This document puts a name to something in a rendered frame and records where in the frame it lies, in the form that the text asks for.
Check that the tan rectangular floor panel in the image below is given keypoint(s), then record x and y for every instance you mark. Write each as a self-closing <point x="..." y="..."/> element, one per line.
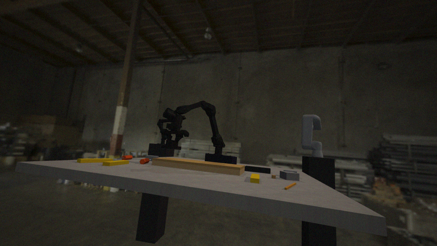
<point x="215" y="167"/>

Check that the orange-handled awl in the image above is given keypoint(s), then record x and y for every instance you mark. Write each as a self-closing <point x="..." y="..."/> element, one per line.
<point x="144" y="161"/>
<point x="126" y="157"/>

